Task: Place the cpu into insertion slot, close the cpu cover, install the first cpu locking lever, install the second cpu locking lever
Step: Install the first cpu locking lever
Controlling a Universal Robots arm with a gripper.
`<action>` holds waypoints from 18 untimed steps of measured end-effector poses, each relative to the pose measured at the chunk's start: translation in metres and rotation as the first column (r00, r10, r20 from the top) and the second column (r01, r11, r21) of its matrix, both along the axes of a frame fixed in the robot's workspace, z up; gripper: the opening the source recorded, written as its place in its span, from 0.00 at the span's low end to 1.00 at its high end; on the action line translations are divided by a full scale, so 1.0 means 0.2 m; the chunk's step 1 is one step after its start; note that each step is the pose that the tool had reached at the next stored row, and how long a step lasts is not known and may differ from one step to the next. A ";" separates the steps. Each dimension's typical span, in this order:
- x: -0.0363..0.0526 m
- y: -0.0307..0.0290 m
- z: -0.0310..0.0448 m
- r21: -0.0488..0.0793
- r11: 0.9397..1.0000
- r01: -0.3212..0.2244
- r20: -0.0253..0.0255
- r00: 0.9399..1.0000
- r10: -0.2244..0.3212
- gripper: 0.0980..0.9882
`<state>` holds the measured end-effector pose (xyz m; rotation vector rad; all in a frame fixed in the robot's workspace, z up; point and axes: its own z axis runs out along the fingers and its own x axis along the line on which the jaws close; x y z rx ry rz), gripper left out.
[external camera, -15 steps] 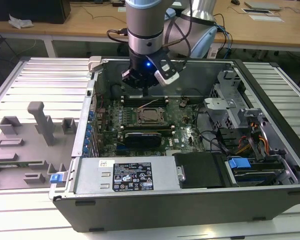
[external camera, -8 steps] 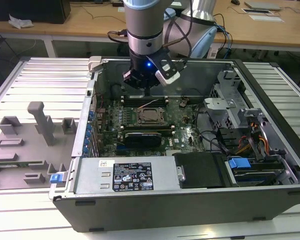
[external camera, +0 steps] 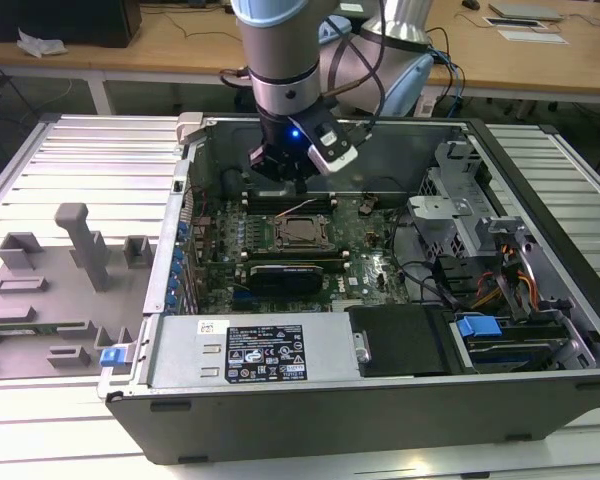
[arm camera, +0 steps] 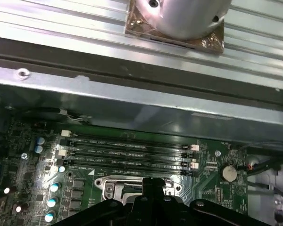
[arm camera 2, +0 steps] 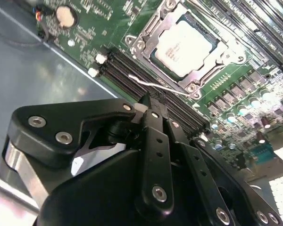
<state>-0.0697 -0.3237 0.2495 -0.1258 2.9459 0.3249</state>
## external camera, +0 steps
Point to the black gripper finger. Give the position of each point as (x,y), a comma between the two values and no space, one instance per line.
(262,160)

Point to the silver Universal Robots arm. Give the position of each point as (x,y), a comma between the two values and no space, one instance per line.
(280,50)

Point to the CPU socket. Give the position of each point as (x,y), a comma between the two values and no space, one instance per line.
(276,242)

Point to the blue expansion slot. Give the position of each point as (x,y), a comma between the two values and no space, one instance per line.
(243,299)

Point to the round coin battery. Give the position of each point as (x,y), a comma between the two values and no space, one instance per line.
(367,204)

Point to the black graphics card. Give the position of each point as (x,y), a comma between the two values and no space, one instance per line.
(285,282)

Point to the wooden desk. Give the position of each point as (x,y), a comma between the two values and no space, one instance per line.
(180,50)

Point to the green motherboard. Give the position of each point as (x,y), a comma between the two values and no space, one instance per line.
(365,260)

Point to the perforated metal drive cage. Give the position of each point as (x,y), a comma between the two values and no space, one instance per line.
(445,210)

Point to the grey power supply unit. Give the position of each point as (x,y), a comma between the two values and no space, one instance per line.
(190,350)

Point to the black plastic shroud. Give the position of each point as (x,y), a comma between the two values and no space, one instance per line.
(400,340)

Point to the black computer box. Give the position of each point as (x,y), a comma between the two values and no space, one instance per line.
(80,20)

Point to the black computer mouse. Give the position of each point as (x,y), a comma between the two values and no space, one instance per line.
(470,4)

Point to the blue plastic latch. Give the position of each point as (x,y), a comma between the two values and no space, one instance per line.
(111,356)

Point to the grey parts rack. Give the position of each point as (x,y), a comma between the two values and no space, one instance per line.
(55,300)

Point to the crumpled white paper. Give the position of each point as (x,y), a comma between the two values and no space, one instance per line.
(40,44)

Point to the black framed tray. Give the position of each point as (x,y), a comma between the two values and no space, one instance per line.
(512,22)

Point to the white paper sheet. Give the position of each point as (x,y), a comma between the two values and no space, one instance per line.
(532,37)

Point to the black grey PC case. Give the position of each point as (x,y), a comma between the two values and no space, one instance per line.
(330,425)

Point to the blue disk carrier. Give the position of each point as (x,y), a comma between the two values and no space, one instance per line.
(477,330)

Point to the grey laptop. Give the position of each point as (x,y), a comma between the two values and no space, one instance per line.
(525,11)

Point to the green RAM stick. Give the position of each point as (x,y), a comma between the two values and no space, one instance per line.
(25,330)

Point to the hard disk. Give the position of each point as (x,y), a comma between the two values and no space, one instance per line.
(520,357)

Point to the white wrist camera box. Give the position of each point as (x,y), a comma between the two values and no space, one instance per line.
(337,157)

